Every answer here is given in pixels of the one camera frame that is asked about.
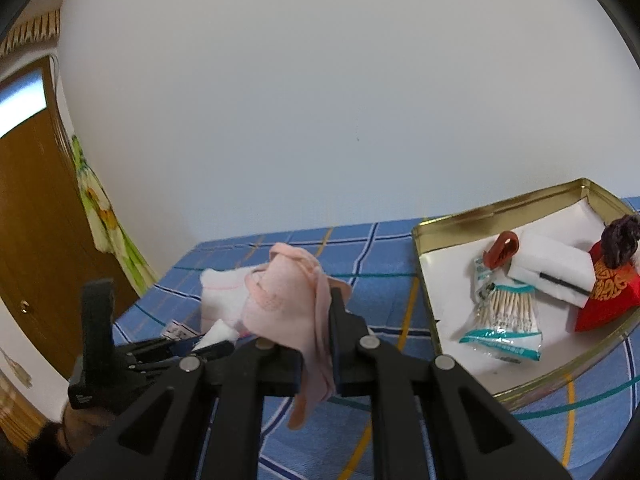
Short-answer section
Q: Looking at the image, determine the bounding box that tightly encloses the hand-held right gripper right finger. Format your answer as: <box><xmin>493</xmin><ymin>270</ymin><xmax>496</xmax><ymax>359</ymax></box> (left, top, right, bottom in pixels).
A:
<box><xmin>327</xmin><ymin>287</ymin><xmax>573</xmax><ymax>480</ymax></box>

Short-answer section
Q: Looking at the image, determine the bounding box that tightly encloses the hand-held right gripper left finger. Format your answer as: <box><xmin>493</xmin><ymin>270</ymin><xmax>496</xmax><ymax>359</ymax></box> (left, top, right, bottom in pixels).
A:
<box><xmin>52</xmin><ymin>337</ymin><xmax>306</xmax><ymax>480</ymax></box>

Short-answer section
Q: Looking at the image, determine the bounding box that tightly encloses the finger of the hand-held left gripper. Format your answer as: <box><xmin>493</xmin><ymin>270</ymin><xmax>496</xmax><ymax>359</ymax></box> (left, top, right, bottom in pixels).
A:
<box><xmin>115</xmin><ymin>337</ymin><xmax>237</xmax><ymax>367</ymax></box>
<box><xmin>81</xmin><ymin>278</ymin><xmax>117</xmax><ymax>361</ymax></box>

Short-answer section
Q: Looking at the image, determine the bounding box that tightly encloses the peach pink cloth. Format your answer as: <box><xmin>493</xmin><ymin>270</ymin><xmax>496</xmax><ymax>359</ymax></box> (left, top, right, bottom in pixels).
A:
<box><xmin>240</xmin><ymin>242</ymin><xmax>353</xmax><ymax>431</ymax></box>

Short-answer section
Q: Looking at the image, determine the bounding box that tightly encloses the gold tin box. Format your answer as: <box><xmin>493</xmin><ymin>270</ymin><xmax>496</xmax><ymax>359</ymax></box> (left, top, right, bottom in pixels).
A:
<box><xmin>411</xmin><ymin>177</ymin><xmax>640</xmax><ymax>411</ymax></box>

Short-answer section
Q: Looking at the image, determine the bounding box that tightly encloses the red-brown knitted band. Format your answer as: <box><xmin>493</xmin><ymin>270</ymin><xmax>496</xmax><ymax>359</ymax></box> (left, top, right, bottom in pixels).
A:
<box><xmin>482</xmin><ymin>231</ymin><xmax>521</xmax><ymax>270</ymax></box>

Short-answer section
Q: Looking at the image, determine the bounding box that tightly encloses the person's left hand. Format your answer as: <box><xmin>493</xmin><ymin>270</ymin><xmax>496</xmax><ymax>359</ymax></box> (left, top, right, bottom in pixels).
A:
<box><xmin>62</xmin><ymin>406</ymin><xmax>117</xmax><ymax>456</ymax></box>

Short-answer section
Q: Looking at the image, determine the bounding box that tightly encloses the white cloth with pink stitching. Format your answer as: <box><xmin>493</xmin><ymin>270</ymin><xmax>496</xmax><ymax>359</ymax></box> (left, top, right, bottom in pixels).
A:
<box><xmin>192</xmin><ymin>266</ymin><xmax>256</xmax><ymax>352</ymax></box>

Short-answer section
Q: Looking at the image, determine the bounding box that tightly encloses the brown wooden door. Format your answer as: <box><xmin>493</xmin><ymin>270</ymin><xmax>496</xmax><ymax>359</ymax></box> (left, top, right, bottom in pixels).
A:
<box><xmin>0</xmin><ymin>57</ymin><xmax>141</xmax><ymax>381</ymax></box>

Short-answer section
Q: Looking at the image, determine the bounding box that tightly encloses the green floral hanging cloth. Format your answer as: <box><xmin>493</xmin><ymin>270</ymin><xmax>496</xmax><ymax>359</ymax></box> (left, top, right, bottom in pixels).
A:
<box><xmin>70</xmin><ymin>132</ymin><xmax>158</xmax><ymax>296</ymax></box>

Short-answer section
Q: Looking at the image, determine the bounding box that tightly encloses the blue plaid bed sheet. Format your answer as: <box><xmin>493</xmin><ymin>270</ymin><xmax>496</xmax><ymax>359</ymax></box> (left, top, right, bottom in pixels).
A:
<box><xmin>112</xmin><ymin>195</ymin><xmax>640</xmax><ymax>480</ymax></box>

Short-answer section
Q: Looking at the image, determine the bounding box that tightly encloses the white paper liner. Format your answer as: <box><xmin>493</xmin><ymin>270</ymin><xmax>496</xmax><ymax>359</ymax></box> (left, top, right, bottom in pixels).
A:
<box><xmin>420</xmin><ymin>200</ymin><xmax>640</xmax><ymax>396</ymax></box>

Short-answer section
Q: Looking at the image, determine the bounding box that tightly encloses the small clear plastic packet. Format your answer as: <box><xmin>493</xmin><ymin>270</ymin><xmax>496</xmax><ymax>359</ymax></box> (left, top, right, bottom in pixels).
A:
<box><xmin>472</xmin><ymin>255</ymin><xmax>497</xmax><ymax>311</ymax></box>

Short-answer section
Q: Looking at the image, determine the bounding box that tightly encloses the cotton swab packet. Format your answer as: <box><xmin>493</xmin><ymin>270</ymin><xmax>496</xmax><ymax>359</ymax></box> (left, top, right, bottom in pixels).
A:
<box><xmin>460</xmin><ymin>282</ymin><xmax>543</xmax><ymax>363</ymax></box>

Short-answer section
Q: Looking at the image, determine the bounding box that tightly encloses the transom window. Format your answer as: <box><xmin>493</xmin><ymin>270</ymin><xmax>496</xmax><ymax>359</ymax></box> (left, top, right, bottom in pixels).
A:
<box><xmin>0</xmin><ymin>67</ymin><xmax>48</xmax><ymax>138</ymax></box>

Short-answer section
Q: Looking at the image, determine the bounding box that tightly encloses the white tissue pack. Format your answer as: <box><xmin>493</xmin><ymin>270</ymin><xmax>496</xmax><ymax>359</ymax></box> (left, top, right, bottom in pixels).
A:
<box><xmin>507</xmin><ymin>232</ymin><xmax>608</xmax><ymax>307</ymax></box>

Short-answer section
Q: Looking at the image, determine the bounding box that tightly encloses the black hairpin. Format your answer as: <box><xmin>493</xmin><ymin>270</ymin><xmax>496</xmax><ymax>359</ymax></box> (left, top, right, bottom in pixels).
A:
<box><xmin>540</xmin><ymin>272</ymin><xmax>592</xmax><ymax>295</ymax></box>

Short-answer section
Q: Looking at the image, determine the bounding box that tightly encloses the red embroidered pouch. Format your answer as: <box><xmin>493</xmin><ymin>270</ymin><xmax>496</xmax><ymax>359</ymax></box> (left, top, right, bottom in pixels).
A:
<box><xmin>574</xmin><ymin>242</ymin><xmax>640</xmax><ymax>333</ymax></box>

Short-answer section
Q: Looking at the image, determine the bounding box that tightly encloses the fringed curtain valance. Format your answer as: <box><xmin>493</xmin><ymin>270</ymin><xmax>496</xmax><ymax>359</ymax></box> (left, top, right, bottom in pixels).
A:
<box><xmin>0</xmin><ymin>10</ymin><xmax>62</xmax><ymax>58</ymax></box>

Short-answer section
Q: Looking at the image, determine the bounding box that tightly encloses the dark hair scrunchie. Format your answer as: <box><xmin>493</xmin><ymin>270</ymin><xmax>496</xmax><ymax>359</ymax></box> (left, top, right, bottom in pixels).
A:
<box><xmin>600</xmin><ymin>214</ymin><xmax>640</xmax><ymax>266</ymax></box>

